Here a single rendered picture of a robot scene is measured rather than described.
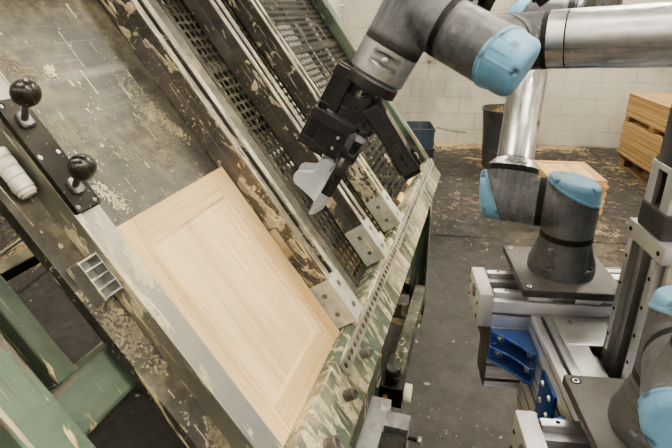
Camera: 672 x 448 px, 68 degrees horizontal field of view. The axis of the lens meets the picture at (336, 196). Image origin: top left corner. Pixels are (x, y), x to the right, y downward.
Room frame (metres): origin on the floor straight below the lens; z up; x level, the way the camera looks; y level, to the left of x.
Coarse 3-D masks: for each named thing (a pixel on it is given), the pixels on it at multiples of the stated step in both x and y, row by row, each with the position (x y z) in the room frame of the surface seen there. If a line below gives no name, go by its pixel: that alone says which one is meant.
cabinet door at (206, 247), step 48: (192, 192) 0.95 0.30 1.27; (240, 192) 1.08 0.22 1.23; (144, 240) 0.77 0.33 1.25; (192, 240) 0.86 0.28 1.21; (240, 240) 0.97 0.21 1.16; (192, 288) 0.78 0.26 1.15; (240, 288) 0.87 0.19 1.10; (288, 288) 0.98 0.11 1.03; (240, 336) 0.78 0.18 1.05; (288, 336) 0.87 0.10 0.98; (336, 336) 0.98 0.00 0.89; (240, 384) 0.70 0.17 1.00; (288, 384) 0.78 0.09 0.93; (288, 432) 0.70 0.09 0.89
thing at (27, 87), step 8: (16, 80) 0.66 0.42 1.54; (24, 80) 0.66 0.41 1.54; (16, 88) 0.65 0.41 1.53; (24, 88) 0.65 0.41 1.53; (32, 88) 0.66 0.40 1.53; (40, 88) 0.67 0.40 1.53; (16, 96) 0.65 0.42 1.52; (24, 96) 0.65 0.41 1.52; (32, 96) 0.65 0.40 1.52; (40, 96) 0.67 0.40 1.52; (24, 104) 0.65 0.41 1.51; (32, 104) 0.66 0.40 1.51; (24, 112) 0.70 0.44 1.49; (24, 120) 0.72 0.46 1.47; (32, 120) 0.73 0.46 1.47
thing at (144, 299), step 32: (0, 96) 0.75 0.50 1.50; (0, 128) 0.72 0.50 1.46; (32, 160) 0.70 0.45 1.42; (64, 224) 0.69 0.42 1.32; (96, 224) 0.70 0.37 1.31; (128, 256) 0.70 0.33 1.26; (128, 288) 0.66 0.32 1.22; (160, 288) 0.70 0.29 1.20; (160, 320) 0.66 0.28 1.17; (160, 352) 0.65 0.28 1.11; (192, 352) 0.66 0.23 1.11; (192, 384) 0.64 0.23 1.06; (224, 384) 0.65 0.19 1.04; (224, 416) 0.62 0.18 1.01; (256, 416) 0.65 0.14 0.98
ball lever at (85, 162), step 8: (72, 160) 0.63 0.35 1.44; (80, 160) 0.63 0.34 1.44; (88, 160) 0.64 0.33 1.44; (72, 168) 0.63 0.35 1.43; (80, 168) 0.63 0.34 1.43; (88, 168) 0.63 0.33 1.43; (96, 168) 0.65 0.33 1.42; (72, 176) 0.63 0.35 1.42; (80, 176) 0.63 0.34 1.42; (88, 176) 0.63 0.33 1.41; (72, 184) 0.70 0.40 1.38; (80, 184) 0.71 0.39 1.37; (72, 192) 0.70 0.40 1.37; (80, 192) 0.71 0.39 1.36
